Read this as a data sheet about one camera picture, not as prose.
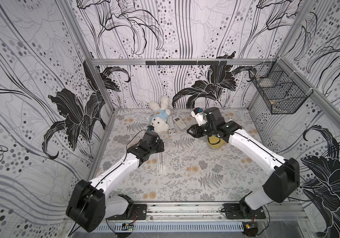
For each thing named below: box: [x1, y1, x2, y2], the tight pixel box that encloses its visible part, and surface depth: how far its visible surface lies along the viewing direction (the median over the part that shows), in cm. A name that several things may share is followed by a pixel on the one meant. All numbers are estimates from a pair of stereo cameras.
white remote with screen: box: [172, 116, 187, 130], surface depth 110 cm
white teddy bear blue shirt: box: [148, 95, 171, 134], surface depth 103 cm
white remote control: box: [166, 115, 176, 136], surface depth 107 cm
